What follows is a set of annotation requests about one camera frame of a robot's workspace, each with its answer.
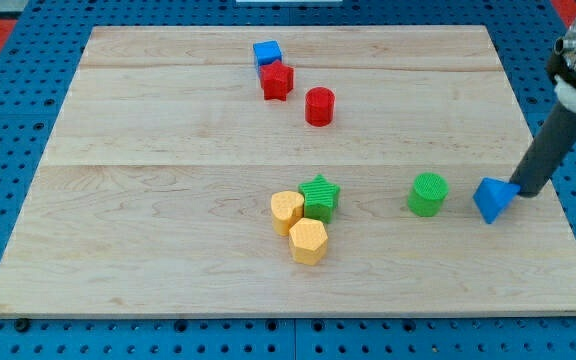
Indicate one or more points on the yellow hexagon block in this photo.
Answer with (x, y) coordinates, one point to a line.
(308, 241)

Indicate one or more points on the red star block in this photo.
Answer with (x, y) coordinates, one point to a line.
(277, 80)

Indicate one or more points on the red cylinder block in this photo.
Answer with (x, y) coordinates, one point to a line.
(319, 106)

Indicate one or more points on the yellow heart block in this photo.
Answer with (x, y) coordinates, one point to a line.
(287, 208)

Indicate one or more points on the blue cube block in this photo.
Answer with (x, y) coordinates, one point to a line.
(265, 53)

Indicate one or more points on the green cylinder block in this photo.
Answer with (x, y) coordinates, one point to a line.
(427, 194)

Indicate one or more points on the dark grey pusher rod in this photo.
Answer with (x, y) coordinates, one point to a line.
(548, 149)

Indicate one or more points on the green star block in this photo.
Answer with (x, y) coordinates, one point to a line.
(320, 198)

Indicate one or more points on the blue triangle block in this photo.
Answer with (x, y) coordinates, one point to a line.
(493, 196)

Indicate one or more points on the wooden board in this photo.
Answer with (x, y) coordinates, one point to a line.
(152, 197)

